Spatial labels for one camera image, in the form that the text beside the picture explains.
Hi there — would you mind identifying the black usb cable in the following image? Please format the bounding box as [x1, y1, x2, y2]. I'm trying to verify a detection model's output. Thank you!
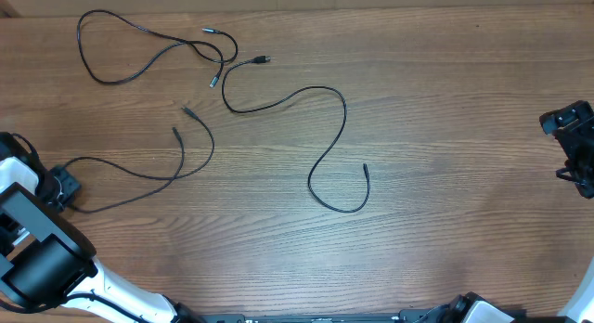
[75, 8, 239, 89]
[220, 55, 372, 214]
[59, 106, 216, 215]

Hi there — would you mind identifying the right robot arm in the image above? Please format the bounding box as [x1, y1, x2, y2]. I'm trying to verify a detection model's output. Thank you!
[539, 100, 593, 322]

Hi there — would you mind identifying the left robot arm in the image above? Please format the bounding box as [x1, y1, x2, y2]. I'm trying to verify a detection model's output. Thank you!
[1, 132, 201, 322]

